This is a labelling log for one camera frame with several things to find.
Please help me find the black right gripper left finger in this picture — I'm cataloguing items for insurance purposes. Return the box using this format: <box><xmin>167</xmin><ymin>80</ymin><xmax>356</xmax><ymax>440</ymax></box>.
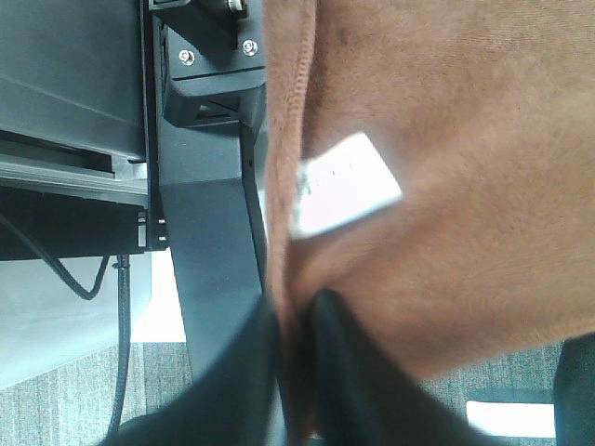
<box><xmin>106</xmin><ymin>296</ymin><xmax>279</xmax><ymax>445</ymax></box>

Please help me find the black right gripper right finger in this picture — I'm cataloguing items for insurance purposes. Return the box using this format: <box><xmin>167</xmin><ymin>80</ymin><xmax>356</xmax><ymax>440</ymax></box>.
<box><xmin>311</xmin><ymin>290</ymin><xmax>493</xmax><ymax>445</ymax></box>

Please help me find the brown towel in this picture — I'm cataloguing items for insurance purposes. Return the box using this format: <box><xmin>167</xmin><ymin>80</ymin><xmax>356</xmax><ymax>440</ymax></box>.
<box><xmin>263</xmin><ymin>1</ymin><xmax>594</xmax><ymax>440</ymax></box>

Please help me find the black braided cable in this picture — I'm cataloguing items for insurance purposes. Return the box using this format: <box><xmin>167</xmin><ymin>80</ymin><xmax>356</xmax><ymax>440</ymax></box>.
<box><xmin>105</xmin><ymin>254</ymin><xmax>132</xmax><ymax>442</ymax></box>

